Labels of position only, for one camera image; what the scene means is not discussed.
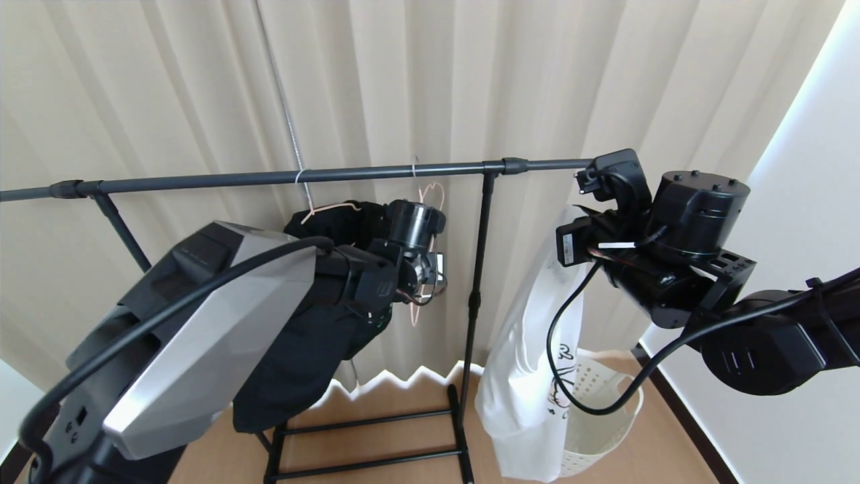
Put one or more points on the pink clothes hanger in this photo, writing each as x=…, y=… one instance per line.
x=329, y=208
x=437, y=188

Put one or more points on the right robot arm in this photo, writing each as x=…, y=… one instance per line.
x=699, y=222

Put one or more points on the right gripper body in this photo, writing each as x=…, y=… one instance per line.
x=566, y=245

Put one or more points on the black shorts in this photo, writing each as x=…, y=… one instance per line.
x=302, y=376

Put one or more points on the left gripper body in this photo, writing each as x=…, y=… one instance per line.
x=433, y=265

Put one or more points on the white garment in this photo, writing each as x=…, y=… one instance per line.
x=517, y=390

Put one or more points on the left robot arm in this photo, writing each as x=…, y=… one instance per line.
x=201, y=336

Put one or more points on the black clothes rack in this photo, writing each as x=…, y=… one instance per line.
x=201, y=179

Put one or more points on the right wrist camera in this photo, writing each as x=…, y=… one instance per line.
x=618, y=171

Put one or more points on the white laundry basket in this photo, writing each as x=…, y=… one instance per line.
x=605, y=437

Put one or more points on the beige curtain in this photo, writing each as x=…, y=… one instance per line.
x=537, y=81

